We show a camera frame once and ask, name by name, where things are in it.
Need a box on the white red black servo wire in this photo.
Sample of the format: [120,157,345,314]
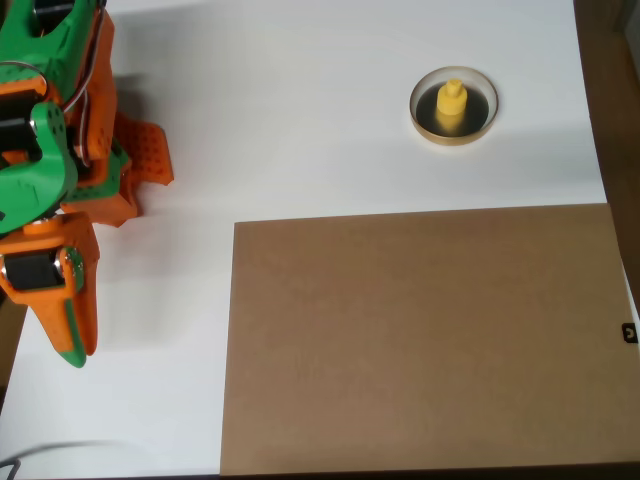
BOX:
[62,0,109,161]

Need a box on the brown cardboard sheet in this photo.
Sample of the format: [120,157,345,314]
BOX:
[218,202,640,477]

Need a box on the small yellow plastic piece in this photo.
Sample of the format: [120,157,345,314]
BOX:
[435,78,468,132]

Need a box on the round dish gold rim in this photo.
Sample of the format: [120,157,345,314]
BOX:
[408,65,500,147]

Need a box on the grey cable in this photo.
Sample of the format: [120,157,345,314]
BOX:
[0,439,121,480]

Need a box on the orange perforated arm base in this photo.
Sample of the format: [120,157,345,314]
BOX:
[62,112,175,229]

